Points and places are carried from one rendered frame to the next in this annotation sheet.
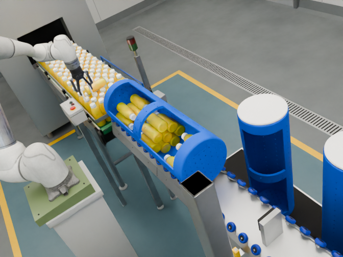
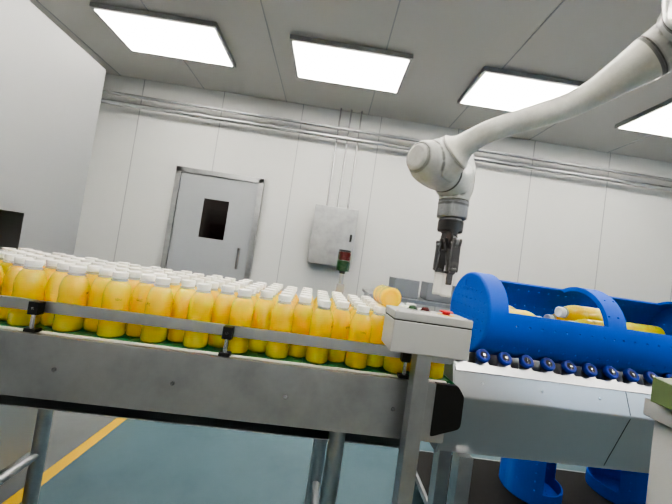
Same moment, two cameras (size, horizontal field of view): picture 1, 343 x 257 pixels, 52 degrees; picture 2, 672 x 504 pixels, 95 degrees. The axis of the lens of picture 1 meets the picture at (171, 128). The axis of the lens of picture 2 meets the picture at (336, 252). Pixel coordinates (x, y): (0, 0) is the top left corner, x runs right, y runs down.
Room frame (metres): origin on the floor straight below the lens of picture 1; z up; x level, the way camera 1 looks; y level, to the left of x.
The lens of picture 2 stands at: (2.11, 1.46, 1.19)
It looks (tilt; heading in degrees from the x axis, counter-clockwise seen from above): 2 degrees up; 289
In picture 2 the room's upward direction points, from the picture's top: 8 degrees clockwise
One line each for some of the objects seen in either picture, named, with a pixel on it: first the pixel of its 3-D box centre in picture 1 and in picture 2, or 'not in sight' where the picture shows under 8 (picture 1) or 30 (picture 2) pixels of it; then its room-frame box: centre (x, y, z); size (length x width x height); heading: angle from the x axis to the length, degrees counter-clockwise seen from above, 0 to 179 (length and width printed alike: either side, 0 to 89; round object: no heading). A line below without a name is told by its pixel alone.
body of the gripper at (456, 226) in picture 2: (77, 73); (449, 234); (2.10, 0.46, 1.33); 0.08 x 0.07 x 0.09; 113
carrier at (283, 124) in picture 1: (268, 162); (538, 406); (1.53, -0.52, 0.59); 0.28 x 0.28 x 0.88
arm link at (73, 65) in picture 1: (72, 62); (452, 211); (2.10, 0.46, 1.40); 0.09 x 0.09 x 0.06
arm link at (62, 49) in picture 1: (63, 48); (455, 175); (2.11, 0.47, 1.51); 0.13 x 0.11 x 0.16; 64
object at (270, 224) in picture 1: (270, 226); not in sight; (0.83, -0.26, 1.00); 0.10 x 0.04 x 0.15; 113
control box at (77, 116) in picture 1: (73, 111); (425, 330); (2.13, 0.61, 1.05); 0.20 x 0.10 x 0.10; 23
